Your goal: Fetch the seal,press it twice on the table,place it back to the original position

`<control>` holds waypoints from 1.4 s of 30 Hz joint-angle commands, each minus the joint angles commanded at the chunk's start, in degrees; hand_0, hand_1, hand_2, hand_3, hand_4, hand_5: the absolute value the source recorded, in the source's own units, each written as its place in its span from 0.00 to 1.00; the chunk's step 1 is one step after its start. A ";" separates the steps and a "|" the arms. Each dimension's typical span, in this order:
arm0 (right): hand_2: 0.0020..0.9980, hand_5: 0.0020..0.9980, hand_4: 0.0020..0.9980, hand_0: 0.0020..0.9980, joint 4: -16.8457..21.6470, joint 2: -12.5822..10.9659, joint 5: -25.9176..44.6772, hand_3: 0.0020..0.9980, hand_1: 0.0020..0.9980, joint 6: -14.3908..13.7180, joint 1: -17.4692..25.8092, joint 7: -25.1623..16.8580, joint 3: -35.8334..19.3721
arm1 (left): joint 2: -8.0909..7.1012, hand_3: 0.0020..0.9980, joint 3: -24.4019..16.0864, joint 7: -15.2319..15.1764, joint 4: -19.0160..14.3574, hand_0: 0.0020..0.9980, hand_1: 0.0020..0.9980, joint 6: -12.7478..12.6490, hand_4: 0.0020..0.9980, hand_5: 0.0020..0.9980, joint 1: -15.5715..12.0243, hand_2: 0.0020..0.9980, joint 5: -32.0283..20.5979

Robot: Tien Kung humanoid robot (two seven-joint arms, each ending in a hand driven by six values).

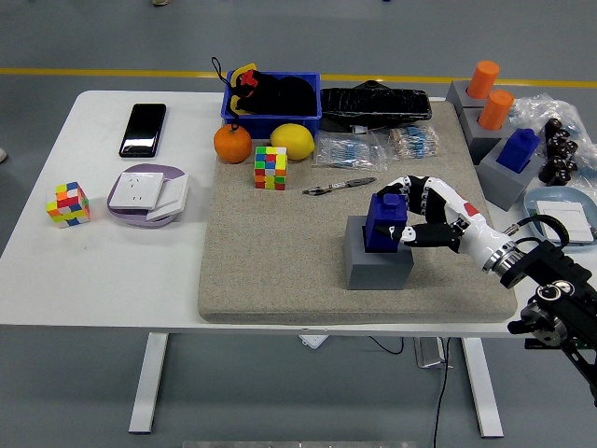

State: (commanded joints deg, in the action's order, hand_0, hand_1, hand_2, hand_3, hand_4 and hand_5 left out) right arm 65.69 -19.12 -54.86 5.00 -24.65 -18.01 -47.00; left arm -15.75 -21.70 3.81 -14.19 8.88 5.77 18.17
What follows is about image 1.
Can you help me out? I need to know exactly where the black silver pen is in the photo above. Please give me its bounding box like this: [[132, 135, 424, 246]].
[[301, 176, 377, 196]]

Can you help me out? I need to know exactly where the grey-brown mat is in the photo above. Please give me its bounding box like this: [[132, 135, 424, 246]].
[[197, 100, 518, 324]]

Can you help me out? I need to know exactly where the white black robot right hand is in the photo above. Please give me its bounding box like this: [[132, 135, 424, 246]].
[[376, 175, 513, 272]]

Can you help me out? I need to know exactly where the black smartphone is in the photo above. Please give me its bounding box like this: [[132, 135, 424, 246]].
[[118, 103, 168, 159]]

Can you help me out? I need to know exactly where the light blue plate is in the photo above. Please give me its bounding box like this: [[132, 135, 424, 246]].
[[521, 187, 597, 253]]

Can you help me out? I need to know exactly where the purple plate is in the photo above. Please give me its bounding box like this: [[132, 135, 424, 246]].
[[106, 163, 188, 230]]

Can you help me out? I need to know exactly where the black fabric pouch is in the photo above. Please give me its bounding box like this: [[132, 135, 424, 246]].
[[230, 70, 317, 116]]

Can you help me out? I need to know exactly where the short black cable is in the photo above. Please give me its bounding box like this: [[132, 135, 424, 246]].
[[368, 335, 405, 355]]

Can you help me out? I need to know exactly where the long black cable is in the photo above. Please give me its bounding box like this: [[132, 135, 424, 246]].
[[432, 336, 452, 448]]

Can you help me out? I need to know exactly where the yellow lemon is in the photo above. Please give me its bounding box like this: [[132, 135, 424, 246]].
[[270, 123, 315, 161]]

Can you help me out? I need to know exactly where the white wall socket panel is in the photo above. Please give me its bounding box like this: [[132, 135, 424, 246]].
[[108, 172, 165, 210]]

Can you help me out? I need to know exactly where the white table leg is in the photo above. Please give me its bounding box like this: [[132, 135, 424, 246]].
[[128, 332, 169, 435], [461, 336, 505, 439]]

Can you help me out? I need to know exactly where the white wall switch panel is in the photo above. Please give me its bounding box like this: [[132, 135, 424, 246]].
[[145, 174, 189, 222], [535, 201, 596, 245]]

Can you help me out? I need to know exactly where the yellow black tool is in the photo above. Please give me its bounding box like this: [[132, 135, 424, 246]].
[[227, 63, 258, 116]]

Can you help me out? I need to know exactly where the clear bracket under table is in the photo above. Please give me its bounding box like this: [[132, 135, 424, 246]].
[[413, 336, 447, 370]]

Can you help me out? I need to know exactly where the black keyboard in plastic wrap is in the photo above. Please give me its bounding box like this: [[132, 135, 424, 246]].
[[319, 79, 432, 132]]

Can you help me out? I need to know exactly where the black cord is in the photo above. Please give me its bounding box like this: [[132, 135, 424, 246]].
[[210, 56, 242, 133]]

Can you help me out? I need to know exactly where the clear bag of resistors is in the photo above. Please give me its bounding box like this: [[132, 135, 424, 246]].
[[311, 130, 389, 172], [387, 124, 440, 162]]

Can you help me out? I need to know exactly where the blue plastic bin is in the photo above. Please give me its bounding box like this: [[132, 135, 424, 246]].
[[219, 70, 323, 139]]

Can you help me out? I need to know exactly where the grey square seal holder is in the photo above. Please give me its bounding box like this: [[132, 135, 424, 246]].
[[477, 138, 546, 212], [343, 215, 415, 290]]

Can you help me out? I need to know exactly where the grey round-hole seal holder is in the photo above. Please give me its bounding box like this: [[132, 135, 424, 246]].
[[445, 80, 491, 113], [459, 105, 514, 165]]

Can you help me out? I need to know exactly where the blue square seal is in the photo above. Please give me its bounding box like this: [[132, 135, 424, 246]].
[[495, 127, 541, 173], [362, 191, 408, 254]]

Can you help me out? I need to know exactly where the crumpled clear plastic bag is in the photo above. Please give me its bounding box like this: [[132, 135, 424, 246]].
[[510, 92, 597, 188]]

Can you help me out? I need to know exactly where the multicoloured puzzle cube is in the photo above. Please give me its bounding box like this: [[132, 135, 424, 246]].
[[45, 181, 91, 230], [253, 146, 288, 191]]

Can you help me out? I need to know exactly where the orange fruit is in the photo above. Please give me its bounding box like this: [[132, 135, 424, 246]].
[[213, 124, 253, 164]]

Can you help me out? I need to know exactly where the orange cylinder seal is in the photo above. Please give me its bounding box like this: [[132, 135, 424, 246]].
[[478, 89, 514, 131], [466, 60, 501, 100]]

